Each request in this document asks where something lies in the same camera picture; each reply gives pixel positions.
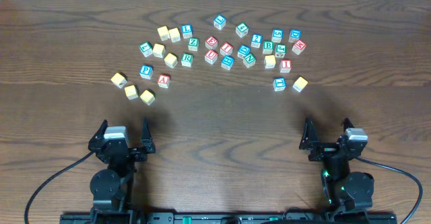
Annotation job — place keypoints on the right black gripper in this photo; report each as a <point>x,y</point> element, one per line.
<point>324,148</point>

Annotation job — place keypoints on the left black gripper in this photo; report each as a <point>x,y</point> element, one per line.
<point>147,144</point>

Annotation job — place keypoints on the red A block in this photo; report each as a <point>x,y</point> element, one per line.
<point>164,81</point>

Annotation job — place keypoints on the red i block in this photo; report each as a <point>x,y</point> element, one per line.
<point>285,66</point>
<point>226,49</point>

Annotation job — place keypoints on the blue 2 block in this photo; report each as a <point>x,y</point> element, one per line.
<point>256,40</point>

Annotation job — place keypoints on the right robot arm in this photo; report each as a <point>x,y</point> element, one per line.
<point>349,193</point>

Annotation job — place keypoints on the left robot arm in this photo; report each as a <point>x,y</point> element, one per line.
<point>112,187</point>

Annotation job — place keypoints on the yellow block lower middle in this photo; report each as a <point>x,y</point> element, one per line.
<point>131,92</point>

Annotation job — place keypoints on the yellow block lower right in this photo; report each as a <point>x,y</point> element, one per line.
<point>148,97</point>

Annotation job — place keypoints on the yellow block far right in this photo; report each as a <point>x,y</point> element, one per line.
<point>300,84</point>

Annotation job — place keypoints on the yellow block far left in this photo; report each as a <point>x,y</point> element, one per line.
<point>119,80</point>

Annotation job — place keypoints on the blue T block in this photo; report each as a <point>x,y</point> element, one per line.
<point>279,84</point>

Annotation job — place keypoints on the blue P block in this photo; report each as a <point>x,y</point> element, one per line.
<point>146,72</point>

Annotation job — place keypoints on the yellow block beside R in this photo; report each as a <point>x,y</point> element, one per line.
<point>171,60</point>

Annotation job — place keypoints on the green L block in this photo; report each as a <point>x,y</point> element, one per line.
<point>146,49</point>

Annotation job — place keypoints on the yellow block near I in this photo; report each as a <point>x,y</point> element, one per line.
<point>269,61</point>

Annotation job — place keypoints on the yellow block beside L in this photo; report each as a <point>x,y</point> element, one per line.
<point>159,50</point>

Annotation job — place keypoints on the green J block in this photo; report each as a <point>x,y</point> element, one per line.
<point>280,51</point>

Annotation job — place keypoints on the green R block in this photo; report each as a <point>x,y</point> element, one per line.
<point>187,60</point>

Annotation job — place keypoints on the blue D block right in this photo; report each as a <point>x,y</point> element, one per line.
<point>294,36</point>

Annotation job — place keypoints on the blue d block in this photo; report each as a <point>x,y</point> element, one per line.
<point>294,36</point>
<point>243,50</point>

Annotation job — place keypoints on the green B block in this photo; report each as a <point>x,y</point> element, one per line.
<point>267,47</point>

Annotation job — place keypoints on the green N block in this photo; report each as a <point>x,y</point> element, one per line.
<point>249,60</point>

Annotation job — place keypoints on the yellow block top left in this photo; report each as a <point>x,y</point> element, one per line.
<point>163,33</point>

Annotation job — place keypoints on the green Z block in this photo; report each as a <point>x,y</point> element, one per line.
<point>193,44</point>

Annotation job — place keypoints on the blue D block centre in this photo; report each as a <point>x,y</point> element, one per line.
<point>243,50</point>

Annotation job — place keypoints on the red U block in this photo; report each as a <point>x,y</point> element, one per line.
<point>211,56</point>

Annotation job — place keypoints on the blue H block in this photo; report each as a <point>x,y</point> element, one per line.
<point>227,62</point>

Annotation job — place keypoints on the blue L block left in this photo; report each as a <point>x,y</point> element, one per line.
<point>187,31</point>

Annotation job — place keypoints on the red E block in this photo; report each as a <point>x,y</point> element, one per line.
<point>211,43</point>

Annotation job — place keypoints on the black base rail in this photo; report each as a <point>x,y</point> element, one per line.
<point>243,218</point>

